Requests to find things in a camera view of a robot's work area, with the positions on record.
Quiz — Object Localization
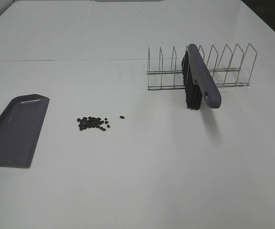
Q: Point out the pile of coffee beans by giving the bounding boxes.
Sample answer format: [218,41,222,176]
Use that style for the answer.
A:
[76,116,110,131]

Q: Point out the purple hand brush black bristles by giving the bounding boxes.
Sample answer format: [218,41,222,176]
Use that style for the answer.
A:
[181,43,222,110]

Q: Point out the purple plastic dustpan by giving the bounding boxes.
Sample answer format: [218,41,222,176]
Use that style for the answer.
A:
[0,94,50,168]

